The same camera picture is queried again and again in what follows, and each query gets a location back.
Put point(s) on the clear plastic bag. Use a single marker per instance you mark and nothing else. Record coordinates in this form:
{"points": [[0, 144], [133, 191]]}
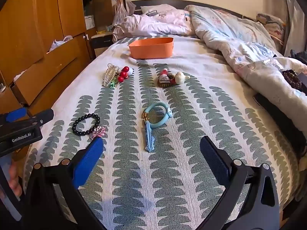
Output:
{"points": [[120, 14]]}

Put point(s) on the dark nightstand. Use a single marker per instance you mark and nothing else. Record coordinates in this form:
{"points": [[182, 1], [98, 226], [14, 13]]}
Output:
{"points": [[100, 44]]}

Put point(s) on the dark brown knit cloth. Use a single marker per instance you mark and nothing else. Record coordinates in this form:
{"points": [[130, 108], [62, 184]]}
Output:
{"points": [[291, 79]]}

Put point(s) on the white pillow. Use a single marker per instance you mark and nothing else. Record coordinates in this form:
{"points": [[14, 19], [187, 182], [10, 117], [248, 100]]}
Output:
{"points": [[164, 7]]}

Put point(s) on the green hair clip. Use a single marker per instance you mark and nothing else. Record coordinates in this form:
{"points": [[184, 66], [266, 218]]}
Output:
{"points": [[112, 84]]}

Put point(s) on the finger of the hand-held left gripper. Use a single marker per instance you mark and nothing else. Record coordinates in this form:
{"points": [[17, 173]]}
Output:
{"points": [[44, 117], [15, 115]]}

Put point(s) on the patterned pillow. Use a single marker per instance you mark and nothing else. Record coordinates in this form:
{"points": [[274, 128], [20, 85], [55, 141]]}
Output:
{"points": [[271, 24]]}

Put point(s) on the pink butterfly hair clip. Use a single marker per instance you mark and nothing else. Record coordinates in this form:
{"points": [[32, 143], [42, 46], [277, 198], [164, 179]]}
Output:
{"points": [[98, 132]]}

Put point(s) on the white blue plastic bag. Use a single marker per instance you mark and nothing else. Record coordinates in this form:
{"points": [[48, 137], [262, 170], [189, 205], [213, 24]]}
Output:
{"points": [[57, 43]]}

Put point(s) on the santa hair clip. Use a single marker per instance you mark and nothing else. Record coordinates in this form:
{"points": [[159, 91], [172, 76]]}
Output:
{"points": [[164, 75]]}

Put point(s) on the light blue hair clip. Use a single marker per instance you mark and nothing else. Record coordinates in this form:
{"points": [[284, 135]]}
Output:
{"points": [[149, 139]]}

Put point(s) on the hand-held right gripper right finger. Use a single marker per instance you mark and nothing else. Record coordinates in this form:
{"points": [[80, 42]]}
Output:
{"points": [[213, 163]]}

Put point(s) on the silver claw hair clip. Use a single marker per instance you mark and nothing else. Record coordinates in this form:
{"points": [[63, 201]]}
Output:
{"points": [[110, 75]]}

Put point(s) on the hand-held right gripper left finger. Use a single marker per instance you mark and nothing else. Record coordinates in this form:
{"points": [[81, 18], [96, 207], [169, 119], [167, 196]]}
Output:
{"points": [[88, 163]]}

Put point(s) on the wooden wardrobe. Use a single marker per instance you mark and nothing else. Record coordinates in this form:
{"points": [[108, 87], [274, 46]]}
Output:
{"points": [[36, 28]]}

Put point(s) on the white floral duvet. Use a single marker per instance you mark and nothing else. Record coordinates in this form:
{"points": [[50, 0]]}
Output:
{"points": [[239, 40]]}

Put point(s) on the cream shell hair clip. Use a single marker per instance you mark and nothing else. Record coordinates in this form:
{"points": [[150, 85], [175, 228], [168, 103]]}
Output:
{"points": [[180, 77]]}

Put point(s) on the small grey object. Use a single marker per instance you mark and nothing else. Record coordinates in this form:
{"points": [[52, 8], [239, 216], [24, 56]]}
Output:
{"points": [[151, 13]]}

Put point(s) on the orange storage basket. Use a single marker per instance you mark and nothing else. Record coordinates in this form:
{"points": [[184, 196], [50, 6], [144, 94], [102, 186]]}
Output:
{"points": [[151, 50]]}

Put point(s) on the white pink crumpled blanket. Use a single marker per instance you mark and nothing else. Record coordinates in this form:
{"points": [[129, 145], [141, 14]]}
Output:
{"points": [[148, 25]]}

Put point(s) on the person's left hand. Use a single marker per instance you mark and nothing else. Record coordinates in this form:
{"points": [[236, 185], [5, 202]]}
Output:
{"points": [[15, 179]]}

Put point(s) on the dark bed headboard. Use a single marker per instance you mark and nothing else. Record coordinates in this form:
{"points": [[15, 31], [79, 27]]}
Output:
{"points": [[182, 2]]}

